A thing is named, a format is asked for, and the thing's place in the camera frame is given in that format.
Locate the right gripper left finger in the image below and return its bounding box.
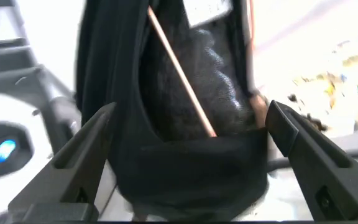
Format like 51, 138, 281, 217
7, 101, 117, 222

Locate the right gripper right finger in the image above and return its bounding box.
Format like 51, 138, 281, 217
265, 99, 358, 222

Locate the cream printed garment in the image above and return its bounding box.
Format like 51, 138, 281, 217
286, 34, 358, 133

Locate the black garment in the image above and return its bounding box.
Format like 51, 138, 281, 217
74, 0, 270, 222

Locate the pink clothes hanger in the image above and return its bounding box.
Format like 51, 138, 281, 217
146, 0, 269, 138

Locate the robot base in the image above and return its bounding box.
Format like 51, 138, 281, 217
0, 0, 85, 218

